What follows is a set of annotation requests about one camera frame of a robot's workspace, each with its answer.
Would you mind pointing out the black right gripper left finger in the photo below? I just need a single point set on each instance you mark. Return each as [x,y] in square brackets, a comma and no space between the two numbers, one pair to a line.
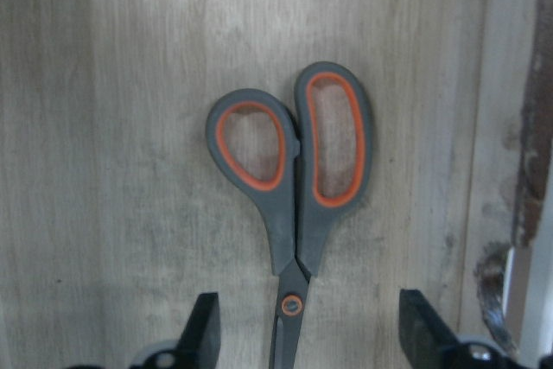
[200,341]

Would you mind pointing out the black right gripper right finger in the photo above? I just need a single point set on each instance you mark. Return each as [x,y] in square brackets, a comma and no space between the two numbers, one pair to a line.
[425,339]

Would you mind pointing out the wooden drawer with white handle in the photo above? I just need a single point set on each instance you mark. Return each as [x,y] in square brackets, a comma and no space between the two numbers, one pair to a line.
[114,216]

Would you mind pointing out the grey orange handled scissors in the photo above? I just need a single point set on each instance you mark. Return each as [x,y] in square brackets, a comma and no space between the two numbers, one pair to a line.
[297,216]

